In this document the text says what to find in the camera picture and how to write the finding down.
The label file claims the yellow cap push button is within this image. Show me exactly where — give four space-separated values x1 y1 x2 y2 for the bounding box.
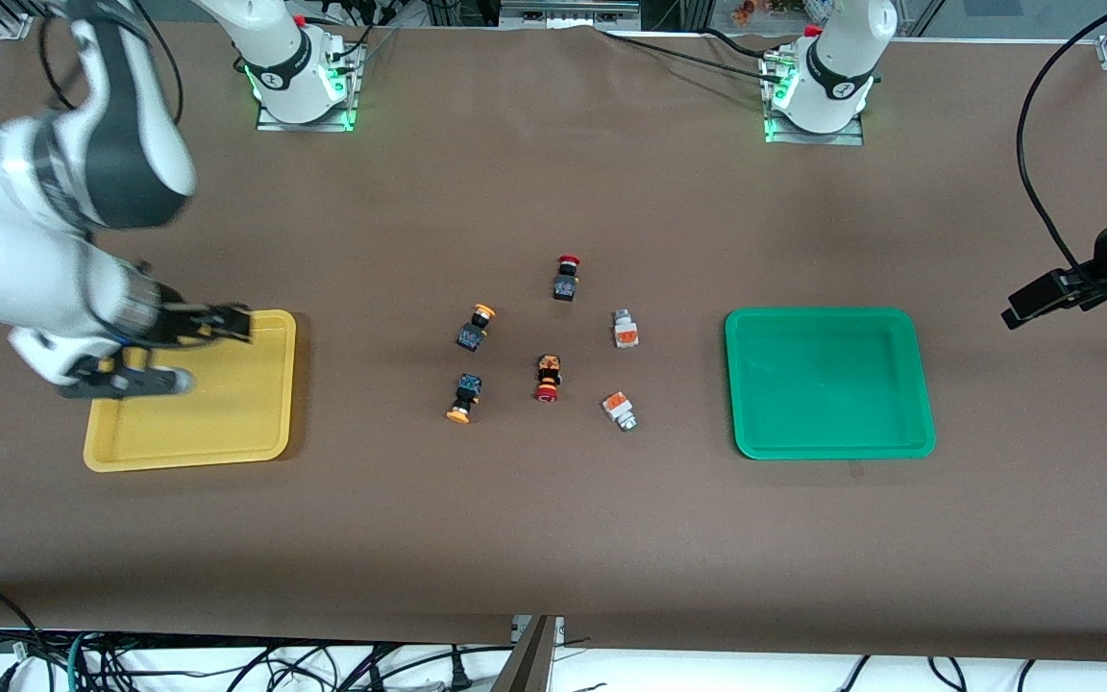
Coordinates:
445 372 485 425
456 303 498 354

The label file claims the yellow plastic tray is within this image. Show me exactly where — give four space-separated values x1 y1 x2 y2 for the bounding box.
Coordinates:
83 309 298 474

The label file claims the green plastic tray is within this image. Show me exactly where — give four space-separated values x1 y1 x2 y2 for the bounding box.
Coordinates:
725 307 937 461

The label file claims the red button orange body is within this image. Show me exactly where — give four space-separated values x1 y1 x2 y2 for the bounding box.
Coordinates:
531 353 565 405

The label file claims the red button black body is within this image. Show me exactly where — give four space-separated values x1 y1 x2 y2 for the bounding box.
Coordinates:
552 254 583 304

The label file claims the brown table cover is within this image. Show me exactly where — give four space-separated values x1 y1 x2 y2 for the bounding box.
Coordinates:
0 19 1107 666

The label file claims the grey metal background device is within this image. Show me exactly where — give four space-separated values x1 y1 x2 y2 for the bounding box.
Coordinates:
500 0 643 28

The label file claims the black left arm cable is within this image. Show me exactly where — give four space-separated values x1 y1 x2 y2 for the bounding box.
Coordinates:
1015 0 1107 282

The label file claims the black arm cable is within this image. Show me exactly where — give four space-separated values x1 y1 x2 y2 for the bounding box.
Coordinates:
1015 0 1107 282
38 0 185 128

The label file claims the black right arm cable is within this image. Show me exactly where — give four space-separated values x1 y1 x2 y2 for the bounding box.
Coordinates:
38 0 185 128

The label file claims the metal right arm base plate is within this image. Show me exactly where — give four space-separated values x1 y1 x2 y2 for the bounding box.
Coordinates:
255 43 364 134

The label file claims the teal floor cable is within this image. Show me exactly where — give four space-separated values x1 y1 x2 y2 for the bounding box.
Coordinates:
64 630 95 692

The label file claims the black cable on tabletop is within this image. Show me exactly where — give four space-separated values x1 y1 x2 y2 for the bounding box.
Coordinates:
596 27 777 80

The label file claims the table support post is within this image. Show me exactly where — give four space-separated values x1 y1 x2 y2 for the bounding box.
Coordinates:
489 614 566 692

